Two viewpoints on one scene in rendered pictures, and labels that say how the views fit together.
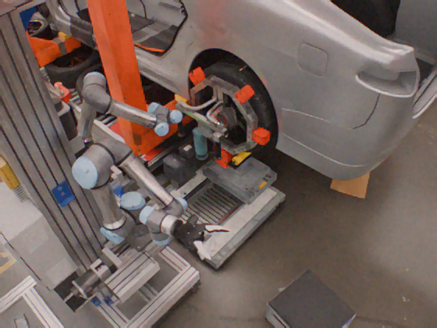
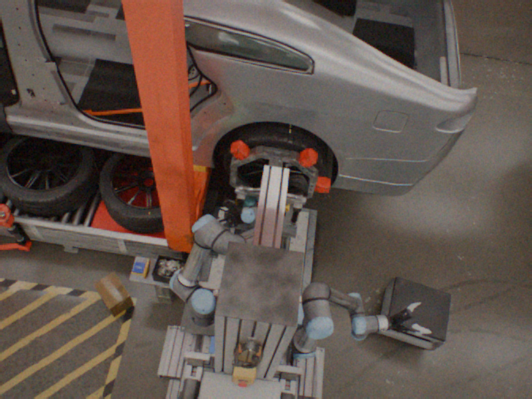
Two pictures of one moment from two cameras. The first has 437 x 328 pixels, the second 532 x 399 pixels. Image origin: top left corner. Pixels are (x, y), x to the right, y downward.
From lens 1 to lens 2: 1.77 m
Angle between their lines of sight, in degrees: 30
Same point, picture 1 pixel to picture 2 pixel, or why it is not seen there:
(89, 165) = (328, 321)
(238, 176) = not seen: hidden behind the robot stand
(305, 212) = (339, 218)
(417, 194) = not seen: hidden behind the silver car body
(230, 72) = (283, 138)
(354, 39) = (436, 100)
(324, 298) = (423, 294)
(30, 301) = not seen: outside the picture
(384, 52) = (462, 104)
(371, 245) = (409, 222)
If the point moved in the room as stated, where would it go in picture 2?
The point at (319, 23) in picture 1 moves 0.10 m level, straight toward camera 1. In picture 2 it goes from (401, 92) to (410, 107)
